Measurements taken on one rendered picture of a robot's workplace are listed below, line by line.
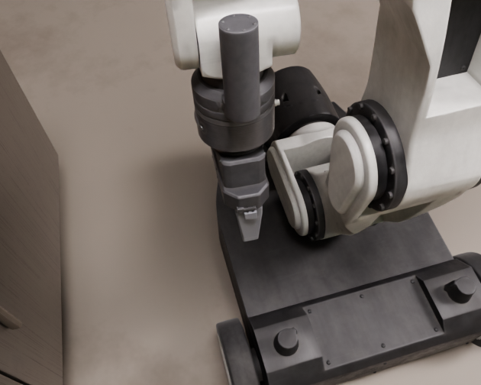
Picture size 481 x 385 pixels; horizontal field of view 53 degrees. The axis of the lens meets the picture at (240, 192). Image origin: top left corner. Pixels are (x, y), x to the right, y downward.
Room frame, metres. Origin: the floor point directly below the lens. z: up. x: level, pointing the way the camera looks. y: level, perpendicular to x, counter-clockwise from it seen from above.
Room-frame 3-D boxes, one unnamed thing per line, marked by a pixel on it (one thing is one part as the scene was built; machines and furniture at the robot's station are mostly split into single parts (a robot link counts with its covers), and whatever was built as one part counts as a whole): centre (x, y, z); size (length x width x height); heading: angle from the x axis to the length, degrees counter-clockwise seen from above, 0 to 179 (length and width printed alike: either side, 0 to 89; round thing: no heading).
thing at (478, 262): (0.35, -0.51, 0.10); 0.20 x 0.05 x 0.20; 16
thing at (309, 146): (0.54, -0.18, 0.28); 0.21 x 0.20 x 0.13; 16
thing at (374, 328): (0.51, -0.19, 0.19); 0.64 x 0.52 x 0.33; 16
